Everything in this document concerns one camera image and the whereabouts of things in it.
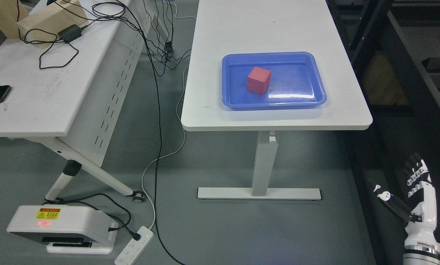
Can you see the wooden cardboard box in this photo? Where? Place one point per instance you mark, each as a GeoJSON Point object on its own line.
{"type": "Point", "coordinates": [16, 21]}

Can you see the white desk with T-leg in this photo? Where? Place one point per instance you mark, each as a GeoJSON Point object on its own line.
{"type": "Point", "coordinates": [225, 27]}

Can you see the pink cube block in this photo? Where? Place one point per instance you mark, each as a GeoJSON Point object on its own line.
{"type": "Point", "coordinates": [258, 80]}

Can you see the black power adapter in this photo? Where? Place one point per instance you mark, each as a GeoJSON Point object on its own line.
{"type": "Point", "coordinates": [70, 33]}

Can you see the blue plastic tray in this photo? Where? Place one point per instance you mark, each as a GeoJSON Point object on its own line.
{"type": "Point", "coordinates": [295, 83]}

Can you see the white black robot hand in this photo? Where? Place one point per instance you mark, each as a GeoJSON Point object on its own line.
{"type": "Point", "coordinates": [419, 208]}

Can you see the white folding table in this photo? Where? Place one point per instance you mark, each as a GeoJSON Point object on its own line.
{"type": "Point", "coordinates": [72, 110]}

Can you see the white charger box device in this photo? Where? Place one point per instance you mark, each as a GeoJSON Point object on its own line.
{"type": "Point", "coordinates": [65, 229]}

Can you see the white power strip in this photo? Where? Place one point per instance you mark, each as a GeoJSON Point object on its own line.
{"type": "Point", "coordinates": [135, 248]}

